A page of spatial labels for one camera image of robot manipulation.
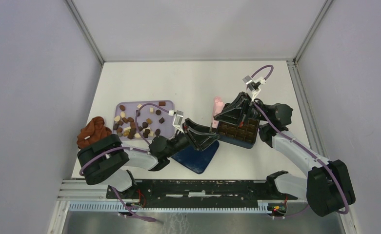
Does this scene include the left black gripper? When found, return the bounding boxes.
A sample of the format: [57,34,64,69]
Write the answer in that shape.
[166,117,221,158]

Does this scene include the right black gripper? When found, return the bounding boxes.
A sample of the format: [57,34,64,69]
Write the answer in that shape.
[213,92,269,127]

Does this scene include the pink tongs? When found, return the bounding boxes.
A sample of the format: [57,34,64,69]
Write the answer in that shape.
[210,97,225,132]

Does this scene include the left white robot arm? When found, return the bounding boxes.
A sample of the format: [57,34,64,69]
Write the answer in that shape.
[77,118,220,199]

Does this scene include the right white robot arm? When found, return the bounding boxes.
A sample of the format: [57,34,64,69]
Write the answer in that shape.
[213,92,356,217]

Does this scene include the blue tin chocolate box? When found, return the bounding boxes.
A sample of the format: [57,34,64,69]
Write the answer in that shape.
[217,119,260,149]

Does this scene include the purple chocolate tray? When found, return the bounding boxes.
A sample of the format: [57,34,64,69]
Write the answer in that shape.
[112,100,176,141]

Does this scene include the blue tin lid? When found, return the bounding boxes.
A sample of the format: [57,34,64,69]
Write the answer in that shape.
[171,141,220,175]

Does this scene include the brown crumpled cloth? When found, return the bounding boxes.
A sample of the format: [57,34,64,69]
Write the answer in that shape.
[77,117,112,150]

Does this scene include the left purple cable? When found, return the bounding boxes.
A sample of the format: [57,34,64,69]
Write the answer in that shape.
[79,103,178,223]

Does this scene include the purple cable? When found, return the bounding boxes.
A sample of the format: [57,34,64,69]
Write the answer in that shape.
[79,103,178,223]
[251,65,350,219]

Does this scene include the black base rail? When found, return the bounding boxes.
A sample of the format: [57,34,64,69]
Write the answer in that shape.
[120,179,296,208]

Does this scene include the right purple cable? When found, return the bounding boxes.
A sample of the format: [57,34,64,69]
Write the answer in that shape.
[251,65,350,219]

